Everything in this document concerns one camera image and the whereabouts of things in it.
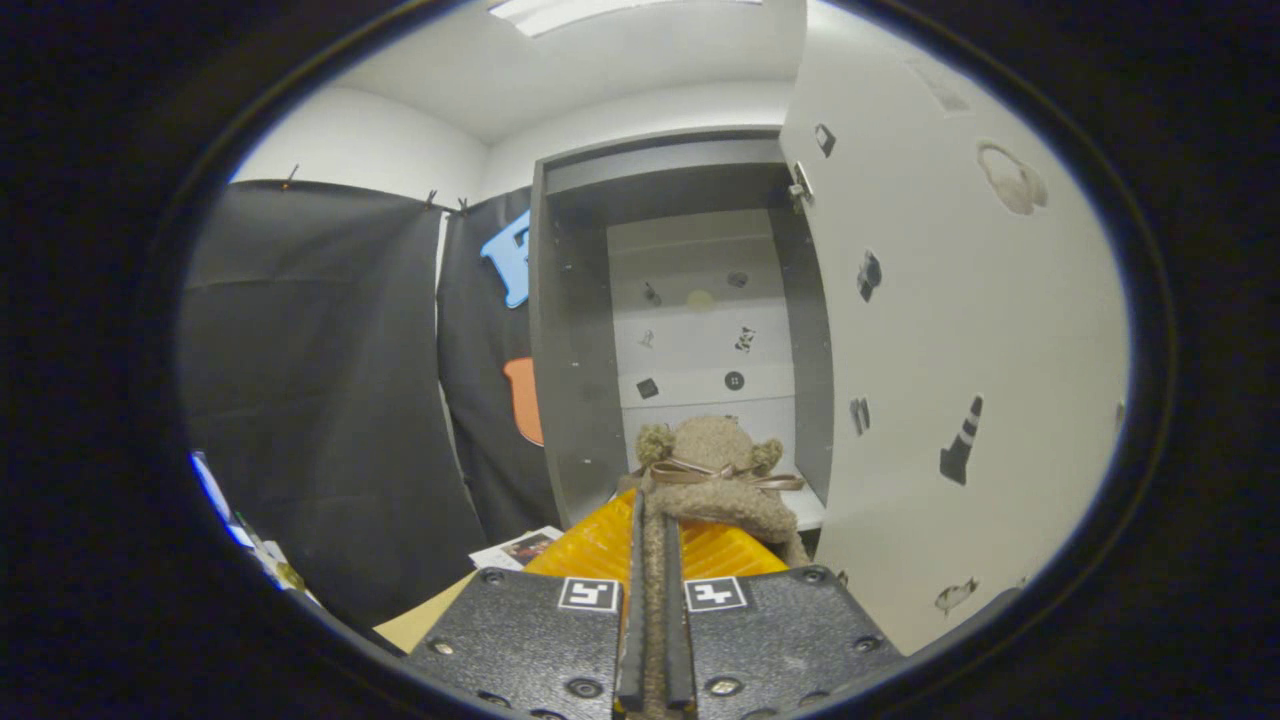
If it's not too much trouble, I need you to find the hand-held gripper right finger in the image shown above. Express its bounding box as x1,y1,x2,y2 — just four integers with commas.
660,515,906,720

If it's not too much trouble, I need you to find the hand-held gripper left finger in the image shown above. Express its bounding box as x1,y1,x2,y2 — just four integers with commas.
405,488,646,720

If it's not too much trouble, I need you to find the grey shoe cabinet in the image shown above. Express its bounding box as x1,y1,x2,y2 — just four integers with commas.
527,125,836,531

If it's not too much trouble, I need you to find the grey shoe cabinet door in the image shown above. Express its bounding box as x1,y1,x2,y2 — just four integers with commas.
778,0,1131,656

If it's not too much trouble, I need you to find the stack of books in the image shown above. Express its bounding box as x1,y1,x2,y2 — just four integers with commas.
468,526,564,573

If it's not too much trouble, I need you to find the white tray with small items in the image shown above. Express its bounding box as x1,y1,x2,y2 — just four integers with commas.
195,452,321,606

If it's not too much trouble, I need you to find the black backdrop cloth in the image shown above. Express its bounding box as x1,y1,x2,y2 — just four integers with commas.
178,180,561,631

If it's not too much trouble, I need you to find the row of black cloth clips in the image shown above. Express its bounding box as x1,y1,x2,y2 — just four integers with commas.
282,165,471,216

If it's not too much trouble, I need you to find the large ceiling light panel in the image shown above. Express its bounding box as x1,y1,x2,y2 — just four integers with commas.
487,0,761,38

